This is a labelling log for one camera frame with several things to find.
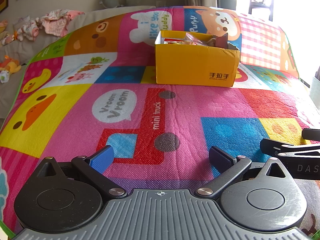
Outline white green plush toy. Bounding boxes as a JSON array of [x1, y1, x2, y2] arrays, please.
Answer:
[[0, 70, 11, 84]]

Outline yellow cardboard box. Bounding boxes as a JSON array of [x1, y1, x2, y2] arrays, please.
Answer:
[[154, 30, 241, 88]]

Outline colourful printed play mat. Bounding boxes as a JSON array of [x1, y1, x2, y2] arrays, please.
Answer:
[[0, 5, 320, 237]]

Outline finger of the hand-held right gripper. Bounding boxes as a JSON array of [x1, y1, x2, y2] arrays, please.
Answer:
[[260, 138, 320, 159], [301, 128, 320, 141]]

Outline brown snack packet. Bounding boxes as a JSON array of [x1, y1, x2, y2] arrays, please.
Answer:
[[215, 33, 229, 48]]

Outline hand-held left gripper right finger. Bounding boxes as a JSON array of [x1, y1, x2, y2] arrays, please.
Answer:
[[196, 145, 294, 200]]

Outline clear snack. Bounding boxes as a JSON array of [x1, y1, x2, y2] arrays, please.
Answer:
[[184, 32, 208, 46]]

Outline floral baby clothes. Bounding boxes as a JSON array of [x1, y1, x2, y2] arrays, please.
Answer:
[[14, 17, 41, 41]]

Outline orange plush toy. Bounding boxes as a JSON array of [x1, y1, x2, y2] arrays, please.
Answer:
[[0, 56, 23, 73]]

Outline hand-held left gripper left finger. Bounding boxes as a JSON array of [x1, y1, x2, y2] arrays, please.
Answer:
[[35, 145, 128, 200]]

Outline pink clothes pile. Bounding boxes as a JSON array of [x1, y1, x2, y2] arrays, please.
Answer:
[[41, 9, 85, 37]]

